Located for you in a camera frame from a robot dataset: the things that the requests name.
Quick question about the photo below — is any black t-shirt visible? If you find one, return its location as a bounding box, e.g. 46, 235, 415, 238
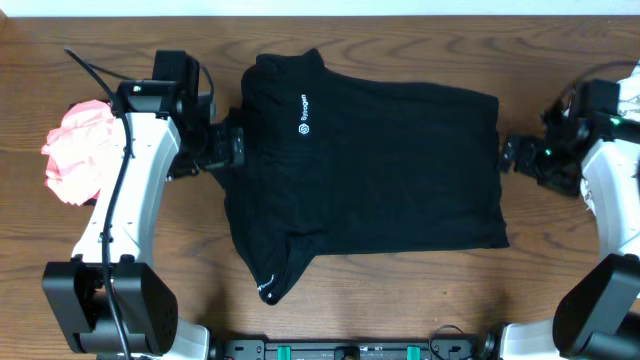
217, 49, 508, 305

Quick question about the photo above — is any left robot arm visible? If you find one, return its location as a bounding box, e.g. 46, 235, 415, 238
42, 80, 243, 359

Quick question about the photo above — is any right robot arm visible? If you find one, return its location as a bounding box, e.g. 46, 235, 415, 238
496, 115, 639, 359

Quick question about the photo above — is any white patterned garment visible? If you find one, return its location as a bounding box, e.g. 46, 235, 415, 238
580, 64, 639, 214

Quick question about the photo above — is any pink crumpled garment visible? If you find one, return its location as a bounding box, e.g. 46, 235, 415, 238
41, 100, 116, 206

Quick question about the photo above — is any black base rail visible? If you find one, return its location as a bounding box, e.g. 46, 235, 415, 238
208, 325, 499, 360

